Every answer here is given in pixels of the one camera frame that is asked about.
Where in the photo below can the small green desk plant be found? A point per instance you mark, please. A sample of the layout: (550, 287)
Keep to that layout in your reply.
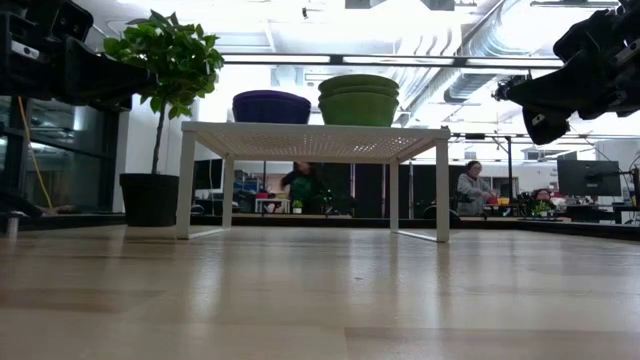
(541, 208)

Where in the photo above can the long ceiling light strip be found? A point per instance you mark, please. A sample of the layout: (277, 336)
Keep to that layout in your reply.
(450, 61)

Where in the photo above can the green leafy potted tree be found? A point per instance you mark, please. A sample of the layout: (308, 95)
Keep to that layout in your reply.
(165, 50)

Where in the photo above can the black ceiling spotlight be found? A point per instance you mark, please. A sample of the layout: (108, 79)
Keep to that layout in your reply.
(502, 87)

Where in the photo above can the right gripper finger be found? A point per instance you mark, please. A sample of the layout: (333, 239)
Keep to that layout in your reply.
(545, 127)
(550, 87)

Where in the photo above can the white perforated metal shelf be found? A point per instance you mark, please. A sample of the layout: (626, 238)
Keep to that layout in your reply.
(310, 142)

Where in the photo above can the small white table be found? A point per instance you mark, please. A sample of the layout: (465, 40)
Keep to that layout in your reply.
(272, 201)

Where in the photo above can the black-framed glass partition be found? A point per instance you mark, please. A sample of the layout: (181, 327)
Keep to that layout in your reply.
(75, 150)

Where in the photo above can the black computer monitor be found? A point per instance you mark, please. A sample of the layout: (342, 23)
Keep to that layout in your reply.
(209, 175)
(589, 177)

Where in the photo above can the black aluminium table frame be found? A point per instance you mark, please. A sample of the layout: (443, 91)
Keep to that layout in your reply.
(575, 229)

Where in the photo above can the person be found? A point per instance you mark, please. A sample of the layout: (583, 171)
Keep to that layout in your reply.
(472, 192)
(300, 187)

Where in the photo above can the black plant pot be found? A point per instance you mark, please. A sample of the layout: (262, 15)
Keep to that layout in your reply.
(147, 200)

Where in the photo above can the small plant in white pot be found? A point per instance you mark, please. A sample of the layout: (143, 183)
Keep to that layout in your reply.
(298, 208)

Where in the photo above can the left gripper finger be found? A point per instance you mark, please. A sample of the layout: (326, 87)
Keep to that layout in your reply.
(110, 80)

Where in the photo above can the silver ventilation duct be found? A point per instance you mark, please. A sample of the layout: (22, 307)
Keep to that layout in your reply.
(470, 85)

